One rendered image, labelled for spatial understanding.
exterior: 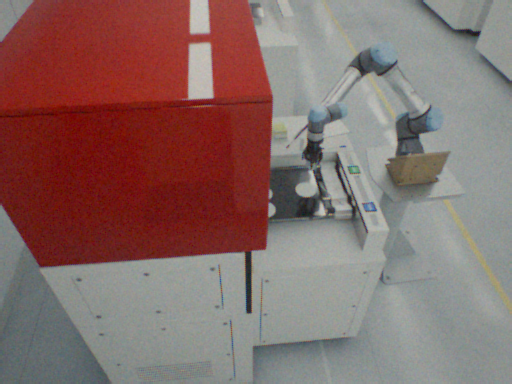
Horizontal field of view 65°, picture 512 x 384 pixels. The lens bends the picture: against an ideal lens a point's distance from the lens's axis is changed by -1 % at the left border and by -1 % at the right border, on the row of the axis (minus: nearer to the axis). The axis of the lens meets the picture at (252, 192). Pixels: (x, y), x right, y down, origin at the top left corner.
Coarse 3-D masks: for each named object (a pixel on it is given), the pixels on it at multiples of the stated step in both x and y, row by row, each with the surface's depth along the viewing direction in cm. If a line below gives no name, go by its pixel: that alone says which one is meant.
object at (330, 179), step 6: (324, 174) 216; (330, 174) 216; (336, 174) 216; (324, 180) 213; (330, 180) 212; (336, 180) 212; (330, 186) 209; (336, 186) 209; (330, 192) 206; (336, 192) 206; (342, 192) 206; (330, 204) 202; (336, 204) 200; (336, 216) 195; (342, 216) 196; (348, 216) 196
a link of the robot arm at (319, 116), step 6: (312, 108) 177; (318, 108) 176; (324, 108) 176; (312, 114) 176; (318, 114) 175; (324, 114) 176; (312, 120) 177; (318, 120) 176; (324, 120) 178; (312, 126) 180; (318, 126) 179; (312, 132) 182; (318, 132) 181
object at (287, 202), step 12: (300, 168) 216; (276, 180) 210; (288, 180) 210; (300, 180) 210; (312, 180) 210; (276, 192) 203; (288, 192) 203; (276, 204) 197; (288, 204) 198; (300, 204) 198; (312, 204) 198; (276, 216) 192; (288, 216) 192; (300, 216) 192
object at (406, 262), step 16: (384, 208) 243; (400, 208) 238; (400, 240) 273; (416, 240) 294; (400, 256) 284; (416, 256) 284; (384, 272) 275; (400, 272) 275; (416, 272) 275; (432, 272) 275
